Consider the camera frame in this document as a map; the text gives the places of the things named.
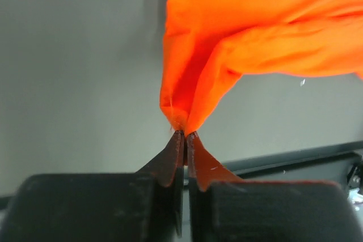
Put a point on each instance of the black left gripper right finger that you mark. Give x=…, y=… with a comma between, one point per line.
x=225, y=207

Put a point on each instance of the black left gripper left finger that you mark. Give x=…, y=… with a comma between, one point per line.
x=75, y=221

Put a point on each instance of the orange t-shirt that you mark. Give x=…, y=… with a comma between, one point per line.
x=208, y=45

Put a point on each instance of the aluminium table frame rail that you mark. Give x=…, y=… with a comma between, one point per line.
x=297, y=159

